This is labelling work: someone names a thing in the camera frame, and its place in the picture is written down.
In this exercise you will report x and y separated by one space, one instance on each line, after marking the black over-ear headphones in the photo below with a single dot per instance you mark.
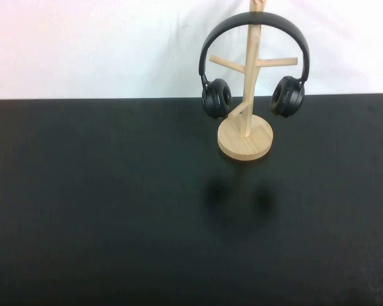
282 35

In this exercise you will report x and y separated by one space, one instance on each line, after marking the wooden headphone stand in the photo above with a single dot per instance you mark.
245 145

